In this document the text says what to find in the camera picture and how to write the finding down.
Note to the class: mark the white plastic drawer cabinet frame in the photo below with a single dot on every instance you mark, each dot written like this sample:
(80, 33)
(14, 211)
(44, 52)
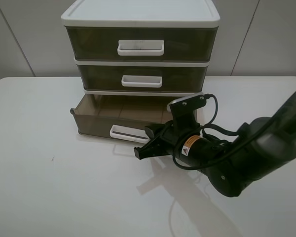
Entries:
(142, 14)

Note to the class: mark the dark translucent drawer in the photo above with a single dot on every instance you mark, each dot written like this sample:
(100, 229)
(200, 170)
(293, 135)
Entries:
(120, 117)
(142, 44)
(148, 79)

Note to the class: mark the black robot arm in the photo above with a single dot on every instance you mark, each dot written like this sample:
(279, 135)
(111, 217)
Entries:
(231, 160)

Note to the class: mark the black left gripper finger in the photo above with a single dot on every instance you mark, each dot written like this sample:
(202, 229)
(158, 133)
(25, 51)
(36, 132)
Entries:
(151, 149)

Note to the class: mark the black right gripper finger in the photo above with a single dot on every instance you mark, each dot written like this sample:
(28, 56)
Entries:
(153, 130)

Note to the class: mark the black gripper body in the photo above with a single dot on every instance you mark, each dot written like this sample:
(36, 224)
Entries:
(189, 144)

